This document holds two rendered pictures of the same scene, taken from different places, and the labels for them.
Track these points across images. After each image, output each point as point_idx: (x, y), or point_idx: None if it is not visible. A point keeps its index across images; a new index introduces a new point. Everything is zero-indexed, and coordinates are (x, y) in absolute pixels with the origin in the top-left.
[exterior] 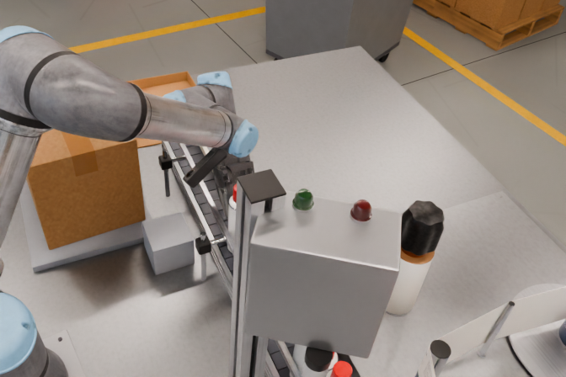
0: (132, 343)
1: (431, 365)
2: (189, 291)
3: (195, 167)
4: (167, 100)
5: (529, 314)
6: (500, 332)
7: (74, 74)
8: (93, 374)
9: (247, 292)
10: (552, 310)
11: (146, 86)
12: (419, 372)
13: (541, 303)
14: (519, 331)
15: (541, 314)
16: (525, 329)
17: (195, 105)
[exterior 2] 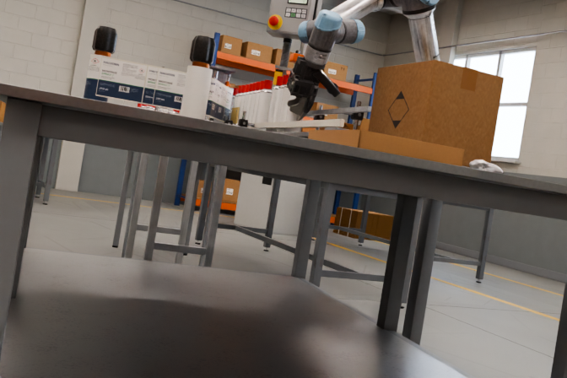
0: None
1: (217, 81)
2: None
3: (332, 82)
4: None
5: (137, 83)
6: (149, 99)
7: None
8: None
9: None
10: (118, 83)
11: (417, 154)
12: (213, 98)
13: (135, 73)
14: (133, 101)
15: (126, 85)
16: (129, 99)
17: (340, 5)
